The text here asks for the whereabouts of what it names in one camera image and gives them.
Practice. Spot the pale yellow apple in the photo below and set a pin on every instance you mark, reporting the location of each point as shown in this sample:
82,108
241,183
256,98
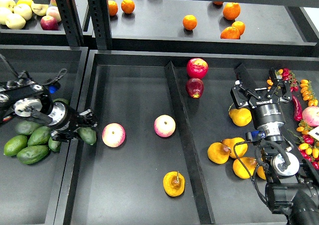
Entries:
15,21
24,10

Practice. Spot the long red chili pepper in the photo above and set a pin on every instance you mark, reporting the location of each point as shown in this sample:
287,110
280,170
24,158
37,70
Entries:
297,109

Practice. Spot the orange on shelf centre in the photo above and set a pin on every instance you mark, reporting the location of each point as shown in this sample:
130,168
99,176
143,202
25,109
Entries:
189,22

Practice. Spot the yellow pear bottom of pile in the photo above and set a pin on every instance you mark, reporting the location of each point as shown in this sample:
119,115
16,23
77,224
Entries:
244,167

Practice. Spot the orange on shelf far left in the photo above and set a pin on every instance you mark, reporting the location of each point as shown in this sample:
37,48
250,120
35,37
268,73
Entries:
113,7

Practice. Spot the pale peach apple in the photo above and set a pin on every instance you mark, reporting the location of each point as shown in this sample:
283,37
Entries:
53,11

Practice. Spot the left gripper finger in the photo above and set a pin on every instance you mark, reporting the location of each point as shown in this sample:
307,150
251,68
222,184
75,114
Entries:
87,119
64,136

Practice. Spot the black tray divider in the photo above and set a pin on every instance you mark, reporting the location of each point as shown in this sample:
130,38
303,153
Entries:
196,177

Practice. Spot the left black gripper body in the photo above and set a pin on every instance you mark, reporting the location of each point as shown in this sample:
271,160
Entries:
63,117

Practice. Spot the yellow pear with stem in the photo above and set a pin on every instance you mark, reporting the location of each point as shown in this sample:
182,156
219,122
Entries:
174,183

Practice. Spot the orange cherry tomato vine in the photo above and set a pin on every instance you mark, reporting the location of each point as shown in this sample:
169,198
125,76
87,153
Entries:
308,93

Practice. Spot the bright red apple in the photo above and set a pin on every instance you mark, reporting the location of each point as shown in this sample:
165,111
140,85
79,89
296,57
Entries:
197,68

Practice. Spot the red apple on shelf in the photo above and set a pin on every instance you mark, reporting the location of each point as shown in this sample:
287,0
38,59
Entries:
49,23

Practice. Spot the dark red apple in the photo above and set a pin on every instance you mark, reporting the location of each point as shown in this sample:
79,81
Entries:
194,87

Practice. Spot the yellow pear top of pile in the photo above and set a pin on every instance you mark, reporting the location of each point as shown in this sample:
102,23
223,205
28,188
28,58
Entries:
240,149

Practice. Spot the pale yellow apple front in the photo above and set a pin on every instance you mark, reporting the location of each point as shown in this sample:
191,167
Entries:
15,21

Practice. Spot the large orange on shelf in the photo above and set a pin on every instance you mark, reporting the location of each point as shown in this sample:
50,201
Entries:
231,10

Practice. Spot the green avocado in bin lower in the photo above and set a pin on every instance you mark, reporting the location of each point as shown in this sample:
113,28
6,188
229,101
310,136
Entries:
54,145

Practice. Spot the yellow pear left of pile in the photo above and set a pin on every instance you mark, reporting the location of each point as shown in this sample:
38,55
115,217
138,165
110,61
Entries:
218,153

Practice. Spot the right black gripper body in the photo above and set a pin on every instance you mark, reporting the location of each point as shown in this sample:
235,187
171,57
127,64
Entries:
266,113

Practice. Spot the pink apple centre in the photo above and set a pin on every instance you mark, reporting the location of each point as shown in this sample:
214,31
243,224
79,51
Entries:
164,126

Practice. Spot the black tray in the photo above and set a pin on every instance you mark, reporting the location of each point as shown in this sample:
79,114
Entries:
38,194
123,185

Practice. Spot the orange on shelf right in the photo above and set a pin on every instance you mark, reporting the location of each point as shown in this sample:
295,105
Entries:
240,26

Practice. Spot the pink apple left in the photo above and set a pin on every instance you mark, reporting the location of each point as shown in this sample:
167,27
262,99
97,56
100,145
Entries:
113,135

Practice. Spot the dark green avocado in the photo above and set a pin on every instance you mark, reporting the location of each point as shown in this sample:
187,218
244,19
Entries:
88,135

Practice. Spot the pale yellow apple middle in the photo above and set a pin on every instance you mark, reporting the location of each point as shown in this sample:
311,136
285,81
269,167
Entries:
24,10

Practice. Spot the black centre tray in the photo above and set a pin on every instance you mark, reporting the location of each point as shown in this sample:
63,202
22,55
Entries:
123,185

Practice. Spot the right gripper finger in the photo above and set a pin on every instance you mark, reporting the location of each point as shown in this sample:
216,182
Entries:
244,88
279,91

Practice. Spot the pink apple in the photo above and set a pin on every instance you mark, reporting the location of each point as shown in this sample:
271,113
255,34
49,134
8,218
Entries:
113,135
164,126

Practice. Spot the yellow pear upper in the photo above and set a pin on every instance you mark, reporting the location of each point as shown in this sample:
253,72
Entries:
240,117

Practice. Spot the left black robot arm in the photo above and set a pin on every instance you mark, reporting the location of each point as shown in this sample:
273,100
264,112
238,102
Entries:
32,101

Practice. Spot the black shelf upright post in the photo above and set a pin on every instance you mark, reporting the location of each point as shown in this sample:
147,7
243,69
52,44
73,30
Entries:
71,22

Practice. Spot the black left tray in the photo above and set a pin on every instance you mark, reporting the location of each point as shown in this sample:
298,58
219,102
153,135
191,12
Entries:
38,194

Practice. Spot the orange on shelf front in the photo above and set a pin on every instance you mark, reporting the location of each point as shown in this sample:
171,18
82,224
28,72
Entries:
230,33

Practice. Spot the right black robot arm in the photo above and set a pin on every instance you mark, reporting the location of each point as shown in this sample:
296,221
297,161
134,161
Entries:
292,187

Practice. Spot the pink apple right edge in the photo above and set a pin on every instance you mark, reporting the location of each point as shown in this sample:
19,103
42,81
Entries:
311,116

